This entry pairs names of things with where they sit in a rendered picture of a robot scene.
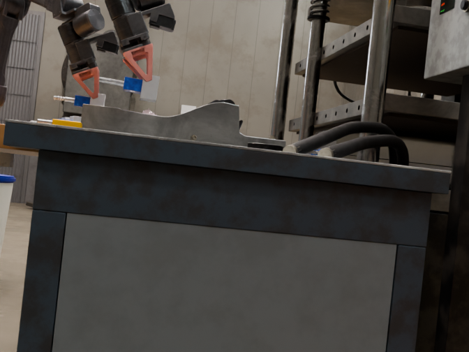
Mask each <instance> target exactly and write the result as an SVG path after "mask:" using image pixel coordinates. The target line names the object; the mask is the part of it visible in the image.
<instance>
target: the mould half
mask: <svg viewBox="0 0 469 352"><path fill-rule="evenodd" d="M81 123H82V128H85V129H96V130H102V131H114V132H120V133H132V134H138V135H150V136H156V137H162V138H174V139H181V140H191V136H192V135H196V136H197V140H195V141H198V142H209V143H216V144H222V145H234V146H240V147H248V143H249V142H255V143H264V144H270V145H280V146H283V148H284V147H285V144H286V141H285V140H275V139H268V138H257V137H250V136H245V135H243V134H242V133H240V132H239V106H238V105H233V104H230V103H223V102H218V103H210V104H207V105H204V106H201V107H199V108H196V109H194V110H191V111H188V112H185V113H183V114H180V115H175V116H171V117H162V116H157V115H149V114H144V113H141V112H133V111H129V110H122V109H120V108H112V107H106V106H100V105H89V104H83V106H82V118H81ZM191 141H192V140H191Z"/></svg>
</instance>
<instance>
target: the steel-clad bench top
mask: <svg viewBox="0 0 469 352"><path fill-rule="evenodd" d="M5 122H12V123H18V124H30V125H36V126H48V127H54V128H61V129H73V130H78V131H90V132H97V133H108V134H115V135H126V136H133V137H139V138H150V139H157V140H168V141H175V142H186V143H193V144H199V145H210V146H217V147H228V148H235V149H246V150H253V151H259V152H270V153H277V154H288V155H295V156H306V157H312V158H319V159H330V160H337V161H348V162H355V163H366V164H372V165H379V166H390V167H397V168H408V169H415V170H426V171H432V172H439V173H449V174H451V173H452V172H451V171H448V170H436V169H430V168H418V167H412V166H400V165H394V164H388V163H376V162H370V161H359V160H352V159H342V158H334V157H328V156H317V155H310V154H299V153H293V152H282V151H275V150H268V149H257V148H251V147H240V146H234V145H222V144H216V143H209V142H198V141H191V140H181V139H174V138H162V137H156V136H150V135H138V134H132V133H120V132H114V131H102V130H96V129H85V128H78V127H72V126H60V125H54V124H43V123H36V122H25V121H19V120H14V119H5Z"/></svg>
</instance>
